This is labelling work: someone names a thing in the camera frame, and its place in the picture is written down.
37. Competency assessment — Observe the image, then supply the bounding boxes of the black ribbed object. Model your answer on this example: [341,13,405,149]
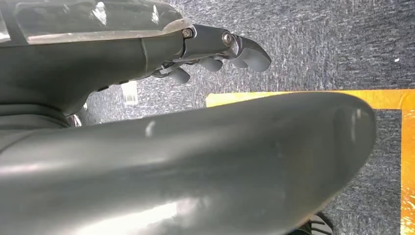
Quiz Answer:
[292,212,334,235]

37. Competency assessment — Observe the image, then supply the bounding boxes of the yellow floor tape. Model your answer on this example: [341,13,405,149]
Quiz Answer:
[206,89,415,235]

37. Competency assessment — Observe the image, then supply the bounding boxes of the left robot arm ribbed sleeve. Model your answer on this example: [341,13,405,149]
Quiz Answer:
[0,103,69,151]

